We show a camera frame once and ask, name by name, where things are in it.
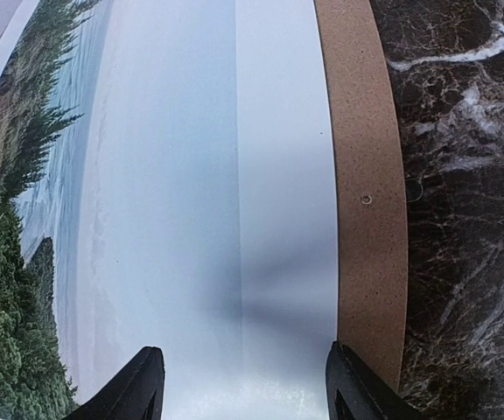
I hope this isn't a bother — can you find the brown cardboard backing board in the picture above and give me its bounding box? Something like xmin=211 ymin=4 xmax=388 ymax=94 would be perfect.
xmin=315 ymin=1 xmax=408 ymax=389

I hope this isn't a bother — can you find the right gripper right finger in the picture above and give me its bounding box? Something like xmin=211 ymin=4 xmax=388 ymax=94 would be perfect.
xmin=325 ymin=341 xmax=425 ymax=420

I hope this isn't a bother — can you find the landscape photo print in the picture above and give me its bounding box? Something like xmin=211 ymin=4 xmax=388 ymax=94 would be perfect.
xmin=0 ymin=1 xmax=338 ymax=419

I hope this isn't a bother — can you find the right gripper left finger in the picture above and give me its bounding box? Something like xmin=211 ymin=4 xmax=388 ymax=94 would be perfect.
xmin=65 ymin=346 xmax=165 ymax=420

